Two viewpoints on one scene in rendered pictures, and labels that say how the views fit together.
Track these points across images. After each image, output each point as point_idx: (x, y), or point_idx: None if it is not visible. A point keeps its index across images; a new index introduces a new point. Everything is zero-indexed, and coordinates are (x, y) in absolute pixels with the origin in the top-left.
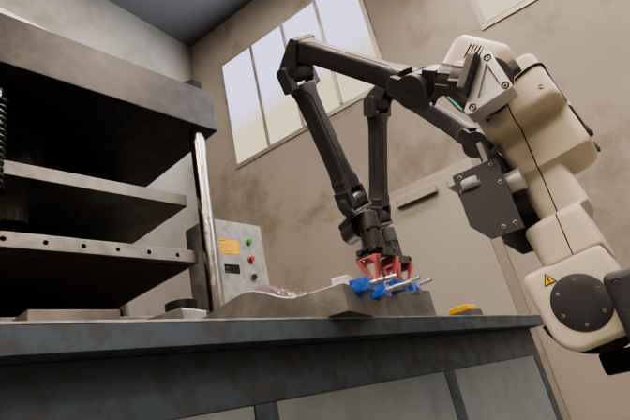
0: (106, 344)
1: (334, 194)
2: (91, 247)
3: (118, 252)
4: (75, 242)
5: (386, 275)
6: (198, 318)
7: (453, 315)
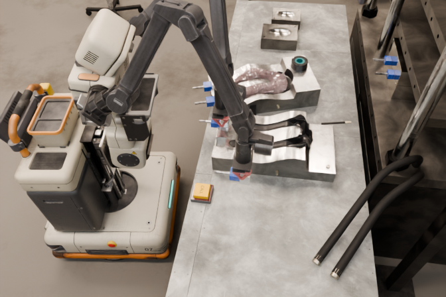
0: None
1: (232, 62)
2: (426, 7)
3: (430, 21)
4: None
5: (223, 122)
6: (283, 67)
7: (198, 160)
